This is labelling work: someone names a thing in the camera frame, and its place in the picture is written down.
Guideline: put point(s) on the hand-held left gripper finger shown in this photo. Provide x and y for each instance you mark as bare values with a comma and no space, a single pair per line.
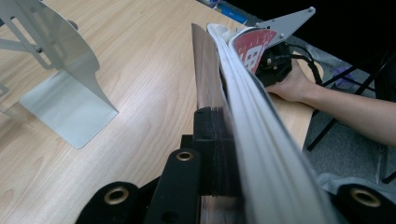
216,155

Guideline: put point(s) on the white metal expandable book rack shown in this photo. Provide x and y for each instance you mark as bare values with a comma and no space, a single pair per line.
68,93

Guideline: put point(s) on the blue and white box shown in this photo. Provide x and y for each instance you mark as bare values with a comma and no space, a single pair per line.
233,13

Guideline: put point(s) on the grey round table grommet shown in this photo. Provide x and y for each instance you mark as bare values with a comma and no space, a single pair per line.
73,24

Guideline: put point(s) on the red cover magazine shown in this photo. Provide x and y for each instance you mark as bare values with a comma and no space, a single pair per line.
264,140

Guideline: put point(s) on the purple object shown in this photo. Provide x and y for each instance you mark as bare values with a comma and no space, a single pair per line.
342,76

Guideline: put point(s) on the black metal stand legs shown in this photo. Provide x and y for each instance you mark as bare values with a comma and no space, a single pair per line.
364,84

